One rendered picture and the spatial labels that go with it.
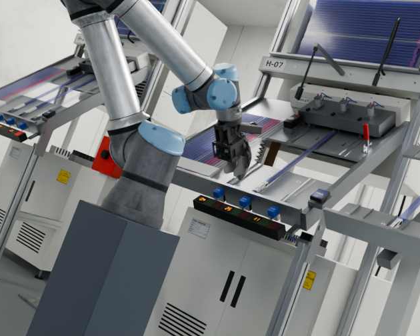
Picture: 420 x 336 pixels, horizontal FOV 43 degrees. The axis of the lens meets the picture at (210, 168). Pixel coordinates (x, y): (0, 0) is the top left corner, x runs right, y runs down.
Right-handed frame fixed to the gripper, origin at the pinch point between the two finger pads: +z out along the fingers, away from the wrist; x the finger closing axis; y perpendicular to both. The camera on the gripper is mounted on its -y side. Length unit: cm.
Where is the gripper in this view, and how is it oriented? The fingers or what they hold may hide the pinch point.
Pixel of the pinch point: (241, 175)
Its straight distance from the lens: 165.2
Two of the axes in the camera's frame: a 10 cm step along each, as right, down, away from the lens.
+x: 7.4, 2.3, -6.3
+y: -6.6, 4.3, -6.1
